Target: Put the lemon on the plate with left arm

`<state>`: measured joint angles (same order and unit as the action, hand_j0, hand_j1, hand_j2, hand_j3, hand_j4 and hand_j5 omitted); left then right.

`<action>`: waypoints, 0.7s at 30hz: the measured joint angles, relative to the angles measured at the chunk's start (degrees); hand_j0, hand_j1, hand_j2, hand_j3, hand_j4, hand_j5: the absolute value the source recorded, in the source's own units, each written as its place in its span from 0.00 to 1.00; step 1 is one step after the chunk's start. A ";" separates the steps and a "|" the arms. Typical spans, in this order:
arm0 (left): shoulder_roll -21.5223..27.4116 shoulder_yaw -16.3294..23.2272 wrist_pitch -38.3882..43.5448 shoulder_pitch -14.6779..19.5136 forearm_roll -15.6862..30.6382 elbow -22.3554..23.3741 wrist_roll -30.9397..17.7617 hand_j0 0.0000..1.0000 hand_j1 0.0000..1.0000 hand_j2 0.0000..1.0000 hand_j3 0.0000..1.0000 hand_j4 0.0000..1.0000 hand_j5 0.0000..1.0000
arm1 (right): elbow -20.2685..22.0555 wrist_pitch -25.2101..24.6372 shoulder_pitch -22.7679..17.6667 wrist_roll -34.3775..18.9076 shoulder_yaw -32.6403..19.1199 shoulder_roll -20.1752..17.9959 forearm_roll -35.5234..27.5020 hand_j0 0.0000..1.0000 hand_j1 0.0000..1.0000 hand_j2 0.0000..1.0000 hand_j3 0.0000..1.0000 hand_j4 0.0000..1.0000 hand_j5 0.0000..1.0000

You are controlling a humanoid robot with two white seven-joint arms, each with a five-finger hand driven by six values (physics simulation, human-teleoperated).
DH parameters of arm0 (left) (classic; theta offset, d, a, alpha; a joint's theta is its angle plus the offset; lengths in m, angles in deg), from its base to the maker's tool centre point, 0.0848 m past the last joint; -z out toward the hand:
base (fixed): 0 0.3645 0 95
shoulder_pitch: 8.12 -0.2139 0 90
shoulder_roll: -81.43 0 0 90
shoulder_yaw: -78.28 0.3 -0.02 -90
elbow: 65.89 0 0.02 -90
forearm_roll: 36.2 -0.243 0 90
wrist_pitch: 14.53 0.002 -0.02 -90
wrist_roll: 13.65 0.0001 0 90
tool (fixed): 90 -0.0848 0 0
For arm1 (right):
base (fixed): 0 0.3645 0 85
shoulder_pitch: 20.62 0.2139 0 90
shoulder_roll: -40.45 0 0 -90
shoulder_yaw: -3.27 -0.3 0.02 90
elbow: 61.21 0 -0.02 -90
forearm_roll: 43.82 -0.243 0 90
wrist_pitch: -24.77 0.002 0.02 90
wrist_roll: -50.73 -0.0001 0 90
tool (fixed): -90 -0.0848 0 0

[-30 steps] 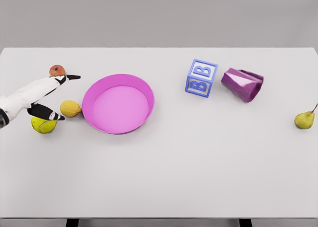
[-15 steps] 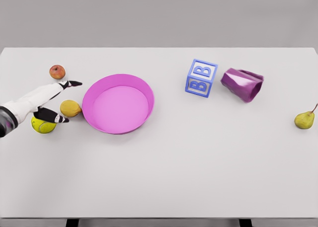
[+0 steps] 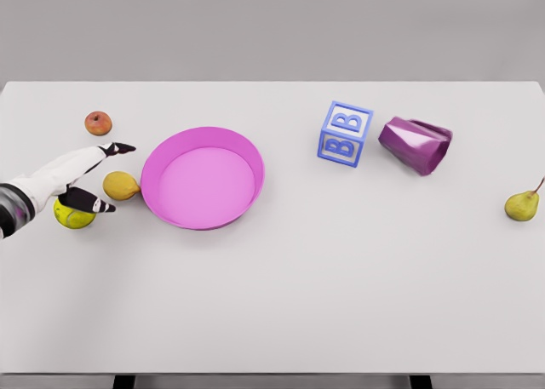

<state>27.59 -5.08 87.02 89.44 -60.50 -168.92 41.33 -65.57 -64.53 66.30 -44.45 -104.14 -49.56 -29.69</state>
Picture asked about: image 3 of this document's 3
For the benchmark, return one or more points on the yellow lemon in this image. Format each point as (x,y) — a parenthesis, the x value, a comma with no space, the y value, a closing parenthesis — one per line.
(120,185)

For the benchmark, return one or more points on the blue letter B block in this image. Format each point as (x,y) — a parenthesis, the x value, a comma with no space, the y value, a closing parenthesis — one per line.
(344,135)

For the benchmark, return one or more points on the green pear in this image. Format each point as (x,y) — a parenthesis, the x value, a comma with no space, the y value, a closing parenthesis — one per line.
(520,206)

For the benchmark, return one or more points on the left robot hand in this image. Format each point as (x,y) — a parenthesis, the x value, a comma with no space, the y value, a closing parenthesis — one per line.
(68,167)

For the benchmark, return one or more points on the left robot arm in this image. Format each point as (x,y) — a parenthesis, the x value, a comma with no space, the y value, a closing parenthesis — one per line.
(15,201)

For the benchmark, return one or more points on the red apple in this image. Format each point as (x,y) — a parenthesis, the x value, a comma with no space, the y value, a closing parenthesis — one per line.
(98,123)

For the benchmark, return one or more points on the purple faceted cup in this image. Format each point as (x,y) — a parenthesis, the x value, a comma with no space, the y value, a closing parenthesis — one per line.
(415,148)

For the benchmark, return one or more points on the yellow-green tennis ball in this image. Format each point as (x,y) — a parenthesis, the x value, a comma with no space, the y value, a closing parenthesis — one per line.
(72,219)

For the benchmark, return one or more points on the pink round plate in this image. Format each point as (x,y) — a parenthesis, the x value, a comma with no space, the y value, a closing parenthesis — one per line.
(203,180)

